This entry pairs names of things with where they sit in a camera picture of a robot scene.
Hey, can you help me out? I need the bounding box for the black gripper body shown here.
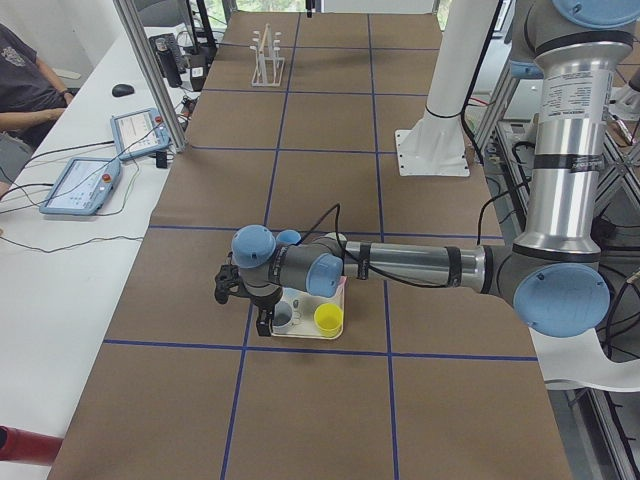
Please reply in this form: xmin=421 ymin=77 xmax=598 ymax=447
xmin=250 ymin=286 xmax=283 ymax=320

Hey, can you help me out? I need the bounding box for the yellow plastic cup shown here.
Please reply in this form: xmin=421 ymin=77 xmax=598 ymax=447
xmin=314 ymin=303 xmax=344 ymax=338

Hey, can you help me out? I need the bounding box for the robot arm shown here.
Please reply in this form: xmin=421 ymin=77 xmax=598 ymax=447
xmin=215 ymin=1 xmax=639 ymax=338

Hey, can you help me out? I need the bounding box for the grey plastic cup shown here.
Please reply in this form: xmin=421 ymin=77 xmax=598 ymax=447
xmin=271 ymin=301 xmax=301 ymax=335

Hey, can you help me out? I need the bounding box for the blue plastic cup far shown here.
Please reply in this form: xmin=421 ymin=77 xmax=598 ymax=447
xmin=276 ymin=229 xmax=302 ymax=245

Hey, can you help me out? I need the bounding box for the cream plastic tray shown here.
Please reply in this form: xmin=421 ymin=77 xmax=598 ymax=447
xmin=271 ymin=276 xmax=346 ymax=340

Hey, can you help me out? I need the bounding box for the far blue teach pendant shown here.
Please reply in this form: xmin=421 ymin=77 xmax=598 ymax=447
xmin=110 ymin=108 xmax=171 ymax=161

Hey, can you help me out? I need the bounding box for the blue teach pendant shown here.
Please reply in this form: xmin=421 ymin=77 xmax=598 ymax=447
xmin=110 ymin=108 xmax=171 ymax=161
xmin=39 ymin=157 xmax=121 ymax=216

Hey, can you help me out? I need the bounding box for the near blue teach pendant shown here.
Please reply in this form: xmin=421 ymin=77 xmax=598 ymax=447
xmin=39 ymin=157 xmax=121 ymax=216

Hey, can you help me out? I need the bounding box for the black computer mouse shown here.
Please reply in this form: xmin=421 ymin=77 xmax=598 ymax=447
xmin=111 ymin=83 xmax=135 ymax=98

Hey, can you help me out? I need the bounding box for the red cylinder object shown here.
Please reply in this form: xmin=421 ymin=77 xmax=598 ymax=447
xmin=1 ymin=426 xmax=63 ymax=466

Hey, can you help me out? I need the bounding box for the seated person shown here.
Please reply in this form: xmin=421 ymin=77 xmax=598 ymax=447
xmin=0 ymin=23 xmax=76 ymax=199

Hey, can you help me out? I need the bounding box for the white chair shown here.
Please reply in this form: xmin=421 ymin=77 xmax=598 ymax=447
xmin=530 ymin=329 xmax=640 ymax=393

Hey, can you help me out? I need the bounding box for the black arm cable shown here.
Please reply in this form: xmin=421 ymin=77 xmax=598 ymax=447
xmin=298 ymin=202 xmax=506 ymax=289

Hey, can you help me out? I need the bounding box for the white wire cup rack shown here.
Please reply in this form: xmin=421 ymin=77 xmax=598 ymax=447
xmin=249 ymin=23 xmax=286 ymax=87

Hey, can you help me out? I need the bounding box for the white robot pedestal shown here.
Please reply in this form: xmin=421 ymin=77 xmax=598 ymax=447
xmin=395 ymin=0 xmax=501 ymax=177

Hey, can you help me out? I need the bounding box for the aluminium frame post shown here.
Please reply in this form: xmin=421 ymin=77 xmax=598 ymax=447
xmin=113 ymin=0 xmax=187 ymax=153

